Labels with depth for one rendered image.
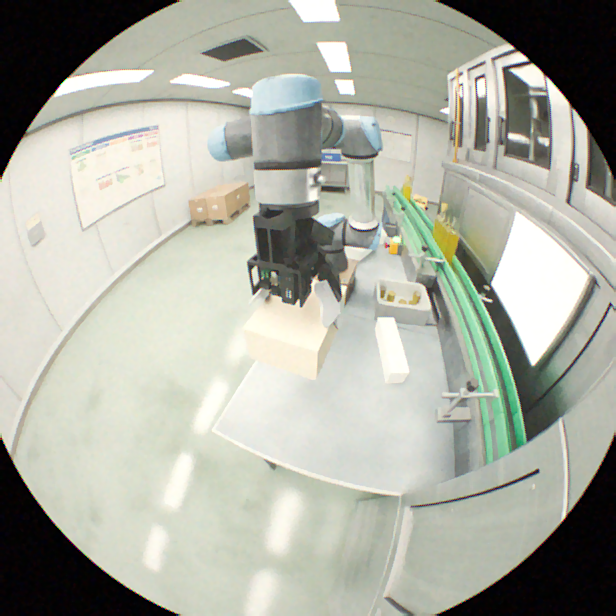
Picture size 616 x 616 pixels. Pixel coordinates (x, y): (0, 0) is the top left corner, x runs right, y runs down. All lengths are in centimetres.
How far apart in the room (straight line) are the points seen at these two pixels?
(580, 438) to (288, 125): 39
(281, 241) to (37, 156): 330
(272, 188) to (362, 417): 61
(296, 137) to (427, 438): 73
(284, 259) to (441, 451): 65
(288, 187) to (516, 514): 44
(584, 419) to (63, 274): 352
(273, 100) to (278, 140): 4
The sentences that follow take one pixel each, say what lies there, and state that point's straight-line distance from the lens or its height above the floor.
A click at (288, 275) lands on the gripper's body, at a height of 123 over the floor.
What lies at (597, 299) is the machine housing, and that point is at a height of 128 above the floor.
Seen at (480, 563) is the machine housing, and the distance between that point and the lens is 38.
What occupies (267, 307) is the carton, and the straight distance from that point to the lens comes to 39.
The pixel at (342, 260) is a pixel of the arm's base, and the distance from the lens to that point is 98.
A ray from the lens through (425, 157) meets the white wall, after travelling 712.
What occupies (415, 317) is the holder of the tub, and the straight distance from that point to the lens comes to 94.
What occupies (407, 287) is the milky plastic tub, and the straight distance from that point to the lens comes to 104.
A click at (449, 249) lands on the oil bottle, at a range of 112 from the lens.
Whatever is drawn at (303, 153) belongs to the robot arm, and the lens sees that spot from 24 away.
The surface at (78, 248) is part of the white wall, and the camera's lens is 340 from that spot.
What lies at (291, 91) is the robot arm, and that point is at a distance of 24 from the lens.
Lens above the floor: 137
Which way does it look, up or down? 41 degrees down
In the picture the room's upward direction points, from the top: straight up
